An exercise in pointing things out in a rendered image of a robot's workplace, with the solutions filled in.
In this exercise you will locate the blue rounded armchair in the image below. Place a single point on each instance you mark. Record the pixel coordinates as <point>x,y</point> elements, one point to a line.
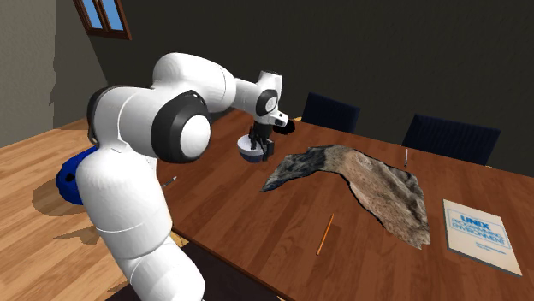
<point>69,179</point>

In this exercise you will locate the grey brown rock-like slab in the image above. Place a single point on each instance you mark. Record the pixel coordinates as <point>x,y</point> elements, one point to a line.
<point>375,187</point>

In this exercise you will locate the beige book with blue print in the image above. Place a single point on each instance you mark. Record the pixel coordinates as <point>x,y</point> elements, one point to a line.
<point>480,237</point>

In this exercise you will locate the brown wooden table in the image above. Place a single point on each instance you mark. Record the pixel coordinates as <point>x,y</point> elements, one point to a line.
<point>250,216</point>

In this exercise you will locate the brown framed window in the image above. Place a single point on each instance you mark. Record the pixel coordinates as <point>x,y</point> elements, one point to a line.
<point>104,16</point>

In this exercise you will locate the black round bowl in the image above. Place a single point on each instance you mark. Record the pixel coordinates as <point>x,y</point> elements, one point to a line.
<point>285,127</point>

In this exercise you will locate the grey pen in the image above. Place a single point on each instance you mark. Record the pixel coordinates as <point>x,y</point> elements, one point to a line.
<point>169,181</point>

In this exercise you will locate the white bowl with blue base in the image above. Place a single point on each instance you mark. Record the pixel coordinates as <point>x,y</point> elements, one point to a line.
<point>246,151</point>

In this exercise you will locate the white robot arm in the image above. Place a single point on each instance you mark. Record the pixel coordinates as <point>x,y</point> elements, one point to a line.
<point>125,187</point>

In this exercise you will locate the orange pencil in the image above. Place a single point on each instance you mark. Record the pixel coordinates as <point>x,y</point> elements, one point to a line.
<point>325,234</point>

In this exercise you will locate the dark blue chair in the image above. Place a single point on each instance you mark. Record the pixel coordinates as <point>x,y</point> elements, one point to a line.
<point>450,137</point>
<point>331,111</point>

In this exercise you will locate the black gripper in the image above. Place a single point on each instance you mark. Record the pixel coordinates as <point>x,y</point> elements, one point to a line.
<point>261,130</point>

